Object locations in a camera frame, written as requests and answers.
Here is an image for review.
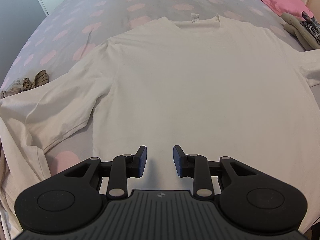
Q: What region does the folded dark floral garment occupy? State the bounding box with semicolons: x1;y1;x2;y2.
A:
300;11;320;44

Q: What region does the pink polka-dot bed sheet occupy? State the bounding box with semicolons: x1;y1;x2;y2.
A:
3;0;319;188

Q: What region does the white long-sleeve shirt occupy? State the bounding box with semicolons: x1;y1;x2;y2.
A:
1;16;319;239

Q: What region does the tan beige garment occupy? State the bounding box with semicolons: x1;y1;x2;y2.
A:
1;79;24;99

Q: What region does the folded khaki fleece garment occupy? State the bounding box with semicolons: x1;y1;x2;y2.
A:
281;12;319;50

